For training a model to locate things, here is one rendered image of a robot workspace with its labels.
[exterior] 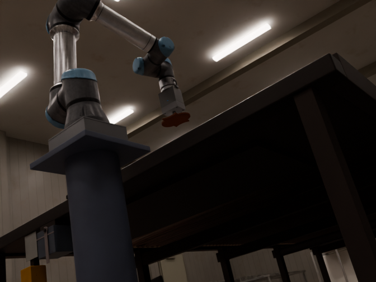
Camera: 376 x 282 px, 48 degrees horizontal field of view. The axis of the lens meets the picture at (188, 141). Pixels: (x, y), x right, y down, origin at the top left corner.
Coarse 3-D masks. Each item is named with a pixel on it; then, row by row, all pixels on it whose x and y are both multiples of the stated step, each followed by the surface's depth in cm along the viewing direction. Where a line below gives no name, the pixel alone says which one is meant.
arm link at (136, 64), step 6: (138, 60) 183; (144, 60) 183; (138, 66) 183; (144, 66) 183; (150, 66) 182; (156, 66) 182; (138, 72) 184; (144, 72) 185; (150, 72) 186; (156, 72) 188
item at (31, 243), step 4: (28, 236) 202; (32, 236) 200; (36, 236) 198; (28, 240) 202; (32, 240) 199; (28, 244) 201; (32, 244) 198; (36, 244) 196; (28, 248) 200; (32, 248) 198; (36, 248) 196; (28, 252) 200; (32, 252) 197; (36, 252) 195; (28, 256) 199; (32, 256) 197; (36, 256) 195; (28, 260) 199
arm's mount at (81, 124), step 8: (80, 120) 128; (88, 120) 129; (96, 120) 132; (72, 128) 130; (80, 128) 128; (88, 128) 127; (96, 128) 130; (104, 128) 133; (112, 128) 136; (120, 128) 139; (56, 136) 135; (64, 136) 132; (72, 136) 129; (112, 136) 135; (120, 136) 138; (56, 144) 134
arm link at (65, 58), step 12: (60, 12) 164; (48, 24) 171; (60, 24) 164; (72, 24) 167; (60, 36) 164; (72, 36) 166; (60, 48) 161; (72, 48) 164; (60, 60) 159; (72, 60) 161; (60, 72) 156; (60, 84) 152; (48, 108) 153; (60, 108) 146; (48, 120) 154; (60, 120) 150
